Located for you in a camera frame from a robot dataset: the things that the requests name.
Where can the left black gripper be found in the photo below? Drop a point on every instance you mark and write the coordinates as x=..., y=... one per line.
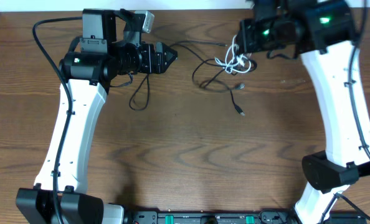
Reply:
x=157, y=58

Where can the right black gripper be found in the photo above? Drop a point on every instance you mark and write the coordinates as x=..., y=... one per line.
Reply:
x=244, y=36

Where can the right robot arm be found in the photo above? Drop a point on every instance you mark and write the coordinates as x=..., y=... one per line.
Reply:
x=327, y=41

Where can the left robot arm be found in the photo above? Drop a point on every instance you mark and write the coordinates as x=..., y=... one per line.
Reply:
x=110, y=45

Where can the clear tape piece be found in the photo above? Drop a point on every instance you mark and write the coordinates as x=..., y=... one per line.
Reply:
x=293, y=81

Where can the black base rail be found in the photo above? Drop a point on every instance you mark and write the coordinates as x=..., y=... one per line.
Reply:
x=267, y=216

